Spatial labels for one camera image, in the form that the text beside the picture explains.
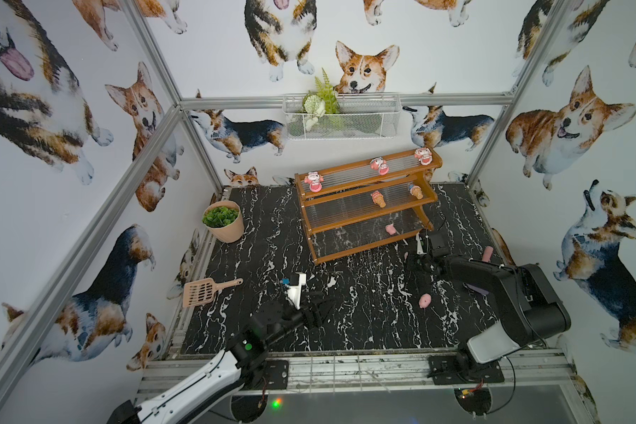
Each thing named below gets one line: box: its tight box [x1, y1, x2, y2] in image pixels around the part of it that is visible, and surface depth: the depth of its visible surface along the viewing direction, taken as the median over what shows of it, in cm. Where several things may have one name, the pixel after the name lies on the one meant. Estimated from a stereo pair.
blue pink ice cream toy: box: [408, 183, 424, 200], surface depth 98 cm
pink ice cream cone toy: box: [370, 189, 387, 209], surface depth 95 cm
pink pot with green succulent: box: [201, 200, 244, 244], surface depth 97 cm
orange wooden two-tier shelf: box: [294, 147, 444, 266], surface depth 98 cm
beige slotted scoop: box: [182, 278, 244, 309], surface depth 92 cm
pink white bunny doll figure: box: [413, 147, 433, 167], surface depth 90 cm
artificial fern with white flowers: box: [302, 67, 341, 132], surface depth 84 cm
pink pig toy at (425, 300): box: [418, 293, 432, 309], surface depth 87 cm
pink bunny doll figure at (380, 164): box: [369, 157, 390, 176], surface depth 86 cm
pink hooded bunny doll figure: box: [303, 171, 325, 193], surface depth 81 cm
